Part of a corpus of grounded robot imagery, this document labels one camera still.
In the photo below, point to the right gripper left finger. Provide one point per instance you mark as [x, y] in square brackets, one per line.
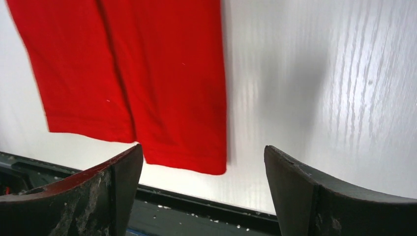
[95, 202]

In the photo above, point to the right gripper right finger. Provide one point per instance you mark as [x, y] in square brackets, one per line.
[309, 202]

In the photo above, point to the red t shirt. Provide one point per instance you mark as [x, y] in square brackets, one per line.
[147, 71]

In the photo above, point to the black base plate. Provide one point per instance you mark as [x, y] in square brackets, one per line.
[155, 212]

